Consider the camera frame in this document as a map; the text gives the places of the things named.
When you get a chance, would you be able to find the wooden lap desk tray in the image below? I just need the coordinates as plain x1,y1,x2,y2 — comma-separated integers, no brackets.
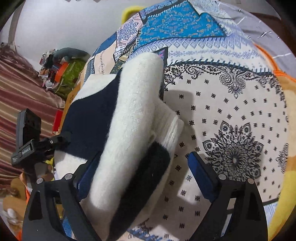
59,81,84,130

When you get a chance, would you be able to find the green fabric storage box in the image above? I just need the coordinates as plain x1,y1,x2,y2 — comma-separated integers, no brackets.
54,59,86,100

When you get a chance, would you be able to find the cream navy striped sweater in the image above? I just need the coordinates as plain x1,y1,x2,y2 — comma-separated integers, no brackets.
54,52,184,240

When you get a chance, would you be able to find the red box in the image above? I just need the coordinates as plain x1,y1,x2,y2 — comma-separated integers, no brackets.
52,110,63,133

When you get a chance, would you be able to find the blue patchwork bedspread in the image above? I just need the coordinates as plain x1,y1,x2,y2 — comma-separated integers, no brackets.
81,1,289,240

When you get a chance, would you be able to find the orange box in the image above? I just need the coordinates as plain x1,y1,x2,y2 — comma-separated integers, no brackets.
55,62,69,83

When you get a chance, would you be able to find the yellow foam tube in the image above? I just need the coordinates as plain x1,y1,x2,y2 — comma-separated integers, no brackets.
121,6,145,24

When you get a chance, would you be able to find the grey plush toy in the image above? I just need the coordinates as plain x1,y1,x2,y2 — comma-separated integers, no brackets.
53,47,90,63

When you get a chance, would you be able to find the clutter pile of clothes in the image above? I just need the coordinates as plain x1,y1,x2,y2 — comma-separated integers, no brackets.
38,49,59,91

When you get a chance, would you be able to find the pink striped curtain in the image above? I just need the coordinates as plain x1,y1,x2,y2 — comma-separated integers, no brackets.
0,44,65,185

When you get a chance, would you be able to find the grey checked bed sheet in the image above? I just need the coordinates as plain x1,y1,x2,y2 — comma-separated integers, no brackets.
201,1,295,78

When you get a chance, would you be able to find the orange plush toast blanket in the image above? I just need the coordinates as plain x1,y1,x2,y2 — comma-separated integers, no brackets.
254,44,296,241

